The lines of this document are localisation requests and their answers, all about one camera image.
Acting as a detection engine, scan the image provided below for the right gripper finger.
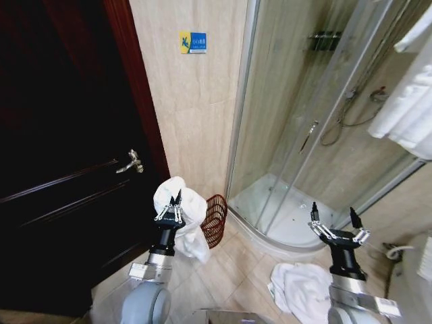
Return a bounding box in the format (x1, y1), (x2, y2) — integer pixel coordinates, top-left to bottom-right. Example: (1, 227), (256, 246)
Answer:
(349, 207), (371, 244)
(307, 201), (332, 242)

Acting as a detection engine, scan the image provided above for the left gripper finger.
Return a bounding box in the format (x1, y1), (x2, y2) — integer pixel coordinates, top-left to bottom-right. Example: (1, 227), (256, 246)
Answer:
(175, 188), (186, 221)
(155, 194), (178, 221)

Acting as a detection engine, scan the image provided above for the white used towel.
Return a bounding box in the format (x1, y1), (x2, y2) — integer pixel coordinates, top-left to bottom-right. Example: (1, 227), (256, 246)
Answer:
(152, 175), (211, 265)

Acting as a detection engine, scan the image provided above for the crumpled white towel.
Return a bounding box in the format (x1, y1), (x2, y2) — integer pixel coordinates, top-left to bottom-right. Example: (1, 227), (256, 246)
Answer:
(269, 261), (335, 314)

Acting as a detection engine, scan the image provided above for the large hanging white towel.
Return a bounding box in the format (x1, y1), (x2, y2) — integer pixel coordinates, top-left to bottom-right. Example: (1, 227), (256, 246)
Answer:
(367, 47), (432, 160)

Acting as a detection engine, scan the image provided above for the small hanging white towel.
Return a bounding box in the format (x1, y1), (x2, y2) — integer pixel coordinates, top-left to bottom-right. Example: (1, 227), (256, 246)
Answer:
(393, 5), (432, 53)

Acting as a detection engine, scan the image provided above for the white shower tray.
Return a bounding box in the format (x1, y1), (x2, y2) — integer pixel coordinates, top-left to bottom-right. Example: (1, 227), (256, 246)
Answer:
(227, 173), (349, 261)

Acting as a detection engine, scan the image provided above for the white ribbed fixture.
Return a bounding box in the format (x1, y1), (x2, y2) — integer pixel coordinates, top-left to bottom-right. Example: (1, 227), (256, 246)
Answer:
(417, 235), (432, 281)

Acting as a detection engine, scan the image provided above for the dark wooden door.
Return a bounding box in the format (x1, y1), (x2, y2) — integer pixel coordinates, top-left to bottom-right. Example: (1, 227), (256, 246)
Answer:
(0, 0), (171, 319)

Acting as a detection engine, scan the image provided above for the chrome shower mixer tap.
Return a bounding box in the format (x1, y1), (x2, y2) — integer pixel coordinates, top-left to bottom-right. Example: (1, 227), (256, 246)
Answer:
(345, 85), (389, 103)

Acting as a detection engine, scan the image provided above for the blue and yellow sign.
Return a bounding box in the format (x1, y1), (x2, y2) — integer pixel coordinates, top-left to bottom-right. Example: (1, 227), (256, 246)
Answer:
(178, 30), (208, 55)

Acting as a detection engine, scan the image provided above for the red-brown wire hamper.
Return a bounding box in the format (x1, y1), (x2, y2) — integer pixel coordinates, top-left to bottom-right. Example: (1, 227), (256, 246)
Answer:
(200, 193), (230, 250)

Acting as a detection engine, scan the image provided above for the white hose fitting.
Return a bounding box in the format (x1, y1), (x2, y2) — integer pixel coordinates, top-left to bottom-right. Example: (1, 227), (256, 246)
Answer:
(382, 242), (416, 261)

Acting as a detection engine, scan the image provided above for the silver door handle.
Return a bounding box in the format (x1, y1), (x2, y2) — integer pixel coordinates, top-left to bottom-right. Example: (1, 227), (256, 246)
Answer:
(115, 148), (144, 175)

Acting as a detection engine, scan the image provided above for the chrome shower door handle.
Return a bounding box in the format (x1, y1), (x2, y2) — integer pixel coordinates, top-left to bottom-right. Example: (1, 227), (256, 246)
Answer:
(299, 120), (319, 156)

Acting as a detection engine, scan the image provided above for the metal shower hose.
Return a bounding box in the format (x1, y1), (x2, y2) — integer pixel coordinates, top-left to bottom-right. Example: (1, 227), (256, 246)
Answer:
(319, 90), (381, 146)

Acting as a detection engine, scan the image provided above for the glass shower enclosure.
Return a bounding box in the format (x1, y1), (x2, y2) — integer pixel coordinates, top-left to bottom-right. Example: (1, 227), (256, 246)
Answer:
(223, 0), (428, 261)

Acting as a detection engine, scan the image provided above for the black wire shower shelf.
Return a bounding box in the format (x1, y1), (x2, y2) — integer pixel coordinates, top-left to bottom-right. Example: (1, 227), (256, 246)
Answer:
(306, 30), (343, 53)

